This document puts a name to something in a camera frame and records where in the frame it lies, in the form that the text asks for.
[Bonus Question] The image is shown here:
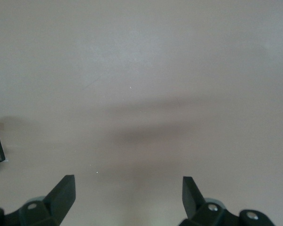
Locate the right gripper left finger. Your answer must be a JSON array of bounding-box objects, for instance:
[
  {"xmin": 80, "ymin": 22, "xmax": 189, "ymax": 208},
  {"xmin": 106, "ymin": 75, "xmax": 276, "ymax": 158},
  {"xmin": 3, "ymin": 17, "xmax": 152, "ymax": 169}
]
[{"xmin": 4, "ymin": 174, "xmax": 76, "ymax": 226}]

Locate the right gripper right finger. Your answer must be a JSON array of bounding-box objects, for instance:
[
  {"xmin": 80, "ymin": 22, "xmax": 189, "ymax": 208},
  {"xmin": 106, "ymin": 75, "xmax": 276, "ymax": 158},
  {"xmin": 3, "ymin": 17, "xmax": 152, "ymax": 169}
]
[{"xmin": 179, "ymin": 176, "xmax": 240, "ymax": 226}]

